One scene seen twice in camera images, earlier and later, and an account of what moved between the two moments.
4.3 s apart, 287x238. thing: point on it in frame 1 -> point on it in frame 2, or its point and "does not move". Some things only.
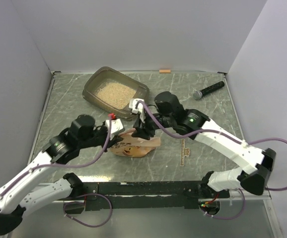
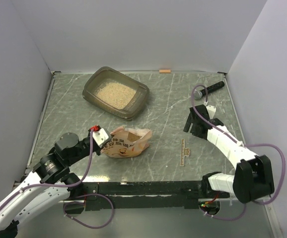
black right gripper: x=141 y=128 -> x=187 y=126
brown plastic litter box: x=112 y=90 does not move
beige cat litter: x=116 y=94 does not move
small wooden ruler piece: x=184 y=152 does not move
